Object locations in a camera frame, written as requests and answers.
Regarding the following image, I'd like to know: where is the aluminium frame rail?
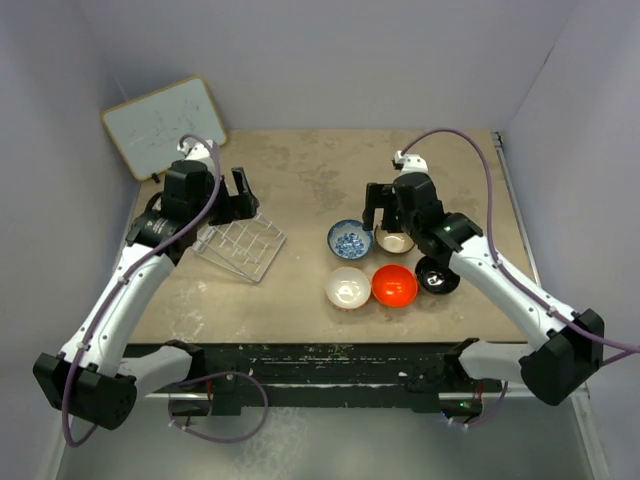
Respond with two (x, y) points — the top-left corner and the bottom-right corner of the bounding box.
(491, 131), (612, 479)

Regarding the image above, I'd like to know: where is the beige brown ceramic bowl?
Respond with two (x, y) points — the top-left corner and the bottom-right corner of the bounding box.
(374, 224), (415, 255)

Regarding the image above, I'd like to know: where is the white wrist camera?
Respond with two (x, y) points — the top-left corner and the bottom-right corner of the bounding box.
(177, 139), (218, 162)
(392, 150), (429, 176)

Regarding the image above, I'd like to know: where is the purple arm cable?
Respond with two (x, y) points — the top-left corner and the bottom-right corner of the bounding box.
(399, 128), (640, 354)
(61, 134), (222, 448)

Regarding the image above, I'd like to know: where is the small whiteboard yellow frame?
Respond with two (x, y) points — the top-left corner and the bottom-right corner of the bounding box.
(101, 76), (227, 181)

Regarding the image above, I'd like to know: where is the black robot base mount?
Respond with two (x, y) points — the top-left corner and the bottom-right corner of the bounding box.
(154, 343), (502, 417)

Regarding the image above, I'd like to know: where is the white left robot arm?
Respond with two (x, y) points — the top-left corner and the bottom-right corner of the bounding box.
(33, 160), (259, 430)

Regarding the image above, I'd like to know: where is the white ceramic bowl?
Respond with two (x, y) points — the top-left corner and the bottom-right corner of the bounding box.
(325, 267), (372, 310)

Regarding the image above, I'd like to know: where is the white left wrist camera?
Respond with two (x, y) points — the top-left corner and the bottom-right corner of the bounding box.
(177, 139), (218, 162)

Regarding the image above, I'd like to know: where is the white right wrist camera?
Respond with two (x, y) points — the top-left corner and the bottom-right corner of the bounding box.
(392, 150), (429, 176)

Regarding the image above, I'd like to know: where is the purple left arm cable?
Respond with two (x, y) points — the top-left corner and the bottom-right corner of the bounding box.
(61, 134), (222, 448)

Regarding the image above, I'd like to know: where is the black glossy bowl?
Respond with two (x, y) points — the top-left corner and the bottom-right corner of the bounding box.
(414, 256), (460, 295)

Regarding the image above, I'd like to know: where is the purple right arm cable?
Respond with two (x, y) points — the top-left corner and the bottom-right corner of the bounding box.
(399, 128), (640, 354)

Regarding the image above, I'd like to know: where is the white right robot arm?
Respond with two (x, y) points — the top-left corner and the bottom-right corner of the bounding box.
(362, 172), (604, 406)

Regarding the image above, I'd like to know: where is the blue patterned ceramic bowl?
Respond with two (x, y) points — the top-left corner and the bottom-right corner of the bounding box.
(327, 219), (374, 260)

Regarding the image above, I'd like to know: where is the white wire dish rack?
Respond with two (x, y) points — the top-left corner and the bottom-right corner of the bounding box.
(192, 213), (287, 284)

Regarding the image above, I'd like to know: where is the orange plastic bowl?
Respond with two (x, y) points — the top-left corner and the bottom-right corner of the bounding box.
(371, 264), (419, 308)

